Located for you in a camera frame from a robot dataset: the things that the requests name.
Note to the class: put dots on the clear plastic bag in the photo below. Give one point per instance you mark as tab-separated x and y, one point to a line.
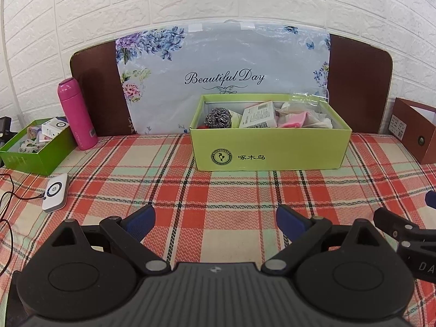
306	97

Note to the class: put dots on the dark green open box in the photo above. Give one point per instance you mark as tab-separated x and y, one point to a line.
37	163

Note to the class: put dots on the plaid blanket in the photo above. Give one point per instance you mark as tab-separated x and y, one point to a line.
238	190

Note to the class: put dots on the steel wool scrubber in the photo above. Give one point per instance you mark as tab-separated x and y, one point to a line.
218	118

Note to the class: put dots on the yellow box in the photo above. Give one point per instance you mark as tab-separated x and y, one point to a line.
257	115

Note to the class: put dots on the light green cardboard box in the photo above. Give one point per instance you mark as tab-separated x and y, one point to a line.
272	150

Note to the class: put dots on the brown cardboard box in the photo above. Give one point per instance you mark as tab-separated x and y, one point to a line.
412	136

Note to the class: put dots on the white round-button device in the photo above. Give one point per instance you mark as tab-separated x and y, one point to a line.
56	190

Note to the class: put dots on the pink thermos bottle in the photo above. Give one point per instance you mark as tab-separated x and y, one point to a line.
76	115

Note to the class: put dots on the small white box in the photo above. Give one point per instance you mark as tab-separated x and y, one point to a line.
54	126

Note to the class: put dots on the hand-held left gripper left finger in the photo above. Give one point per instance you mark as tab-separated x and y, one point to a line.
139	223

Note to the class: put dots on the floral printed plastic bag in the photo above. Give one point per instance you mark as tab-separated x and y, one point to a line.
221	58

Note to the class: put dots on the black device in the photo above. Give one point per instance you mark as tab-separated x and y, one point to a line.
5	126

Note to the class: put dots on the floral patterned item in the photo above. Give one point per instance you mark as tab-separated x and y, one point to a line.
29	146

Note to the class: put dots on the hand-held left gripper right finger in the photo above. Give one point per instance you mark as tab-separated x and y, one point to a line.
291	223

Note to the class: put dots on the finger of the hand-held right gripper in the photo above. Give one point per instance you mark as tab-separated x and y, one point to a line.
391	221
432	200

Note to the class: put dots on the brown wooden headboard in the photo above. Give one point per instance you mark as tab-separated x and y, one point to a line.
361	85

